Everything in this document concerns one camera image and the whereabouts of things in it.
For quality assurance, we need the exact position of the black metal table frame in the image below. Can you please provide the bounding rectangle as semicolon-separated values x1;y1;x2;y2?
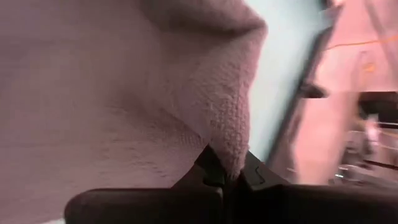
266;0;343;166

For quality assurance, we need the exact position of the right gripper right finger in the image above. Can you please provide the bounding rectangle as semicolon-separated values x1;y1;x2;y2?
229;151;290;191

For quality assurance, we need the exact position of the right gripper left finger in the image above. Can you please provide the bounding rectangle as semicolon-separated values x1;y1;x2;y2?
171;145;226;189

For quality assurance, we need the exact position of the grey towel with white label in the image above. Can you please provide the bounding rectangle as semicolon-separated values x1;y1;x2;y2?
0;0;269;224

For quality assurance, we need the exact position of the yellow floor cable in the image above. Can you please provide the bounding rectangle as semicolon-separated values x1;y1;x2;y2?
325;35;398;51

